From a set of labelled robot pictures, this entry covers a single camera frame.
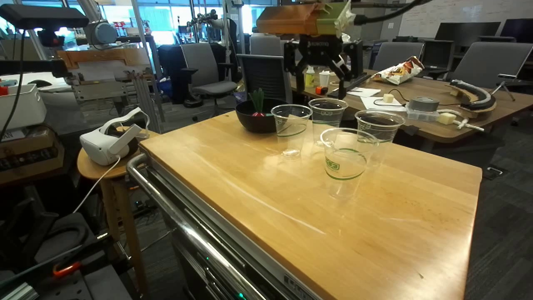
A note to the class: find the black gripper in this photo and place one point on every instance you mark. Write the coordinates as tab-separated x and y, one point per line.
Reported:
343	59

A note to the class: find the clear plastic cup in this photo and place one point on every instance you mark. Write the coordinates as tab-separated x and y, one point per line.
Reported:
327	112
292	122
382	126

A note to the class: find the red radish toy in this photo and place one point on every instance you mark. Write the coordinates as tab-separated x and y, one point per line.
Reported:
257	97

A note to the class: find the clear cup with green logo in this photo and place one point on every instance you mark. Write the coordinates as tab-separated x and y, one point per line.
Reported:
348	156

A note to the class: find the robot arm with orange-green cover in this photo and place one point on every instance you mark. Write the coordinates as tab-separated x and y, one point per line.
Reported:
318	29

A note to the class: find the chip bag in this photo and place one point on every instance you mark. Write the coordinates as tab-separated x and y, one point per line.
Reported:
400	72

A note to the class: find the white paper sheet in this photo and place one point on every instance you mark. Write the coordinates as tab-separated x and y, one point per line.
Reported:
373	99

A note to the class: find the black bowl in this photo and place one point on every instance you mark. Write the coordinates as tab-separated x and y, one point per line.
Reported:
257	122

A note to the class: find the grey office chair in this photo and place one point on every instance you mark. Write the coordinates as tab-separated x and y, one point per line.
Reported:
203	76

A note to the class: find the wooden office desk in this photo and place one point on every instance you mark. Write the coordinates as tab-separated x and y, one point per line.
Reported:
507	107

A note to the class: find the round wooden stool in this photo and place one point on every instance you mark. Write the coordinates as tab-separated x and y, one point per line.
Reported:
108	176

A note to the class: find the white VR headset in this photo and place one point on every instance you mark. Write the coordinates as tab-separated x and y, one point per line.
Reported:
113	139

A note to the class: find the metal cart handle rail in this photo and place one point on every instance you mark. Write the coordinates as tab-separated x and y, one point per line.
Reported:
210	271

